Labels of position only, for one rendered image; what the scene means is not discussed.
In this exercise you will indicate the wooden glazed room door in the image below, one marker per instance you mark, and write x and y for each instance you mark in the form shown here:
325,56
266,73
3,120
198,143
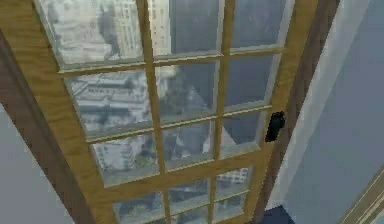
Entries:
46,100

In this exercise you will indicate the pale wooden framed object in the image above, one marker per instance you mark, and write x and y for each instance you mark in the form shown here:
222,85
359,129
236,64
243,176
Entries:
368,205

